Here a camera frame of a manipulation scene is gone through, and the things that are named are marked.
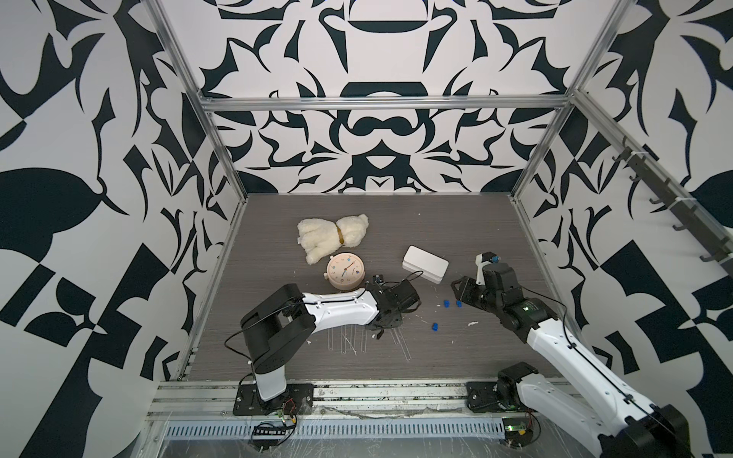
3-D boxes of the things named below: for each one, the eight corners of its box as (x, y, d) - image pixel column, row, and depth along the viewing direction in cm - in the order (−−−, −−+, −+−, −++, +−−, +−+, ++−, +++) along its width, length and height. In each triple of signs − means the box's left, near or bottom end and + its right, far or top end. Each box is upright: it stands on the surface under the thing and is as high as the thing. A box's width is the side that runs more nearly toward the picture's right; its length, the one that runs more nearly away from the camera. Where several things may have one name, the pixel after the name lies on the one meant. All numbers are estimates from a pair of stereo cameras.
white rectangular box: (399, 267, 101) (401, 260, 97) (408, 252, 105) (409, 243, 101) (441, 286, 96) (444, 278, 92) (448, 269, 101) (451, 261, 97)
